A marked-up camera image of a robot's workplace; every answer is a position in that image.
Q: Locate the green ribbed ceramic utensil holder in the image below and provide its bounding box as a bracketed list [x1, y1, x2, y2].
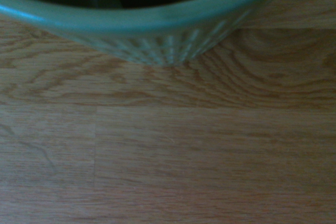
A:
[0, 0, 308, 67]

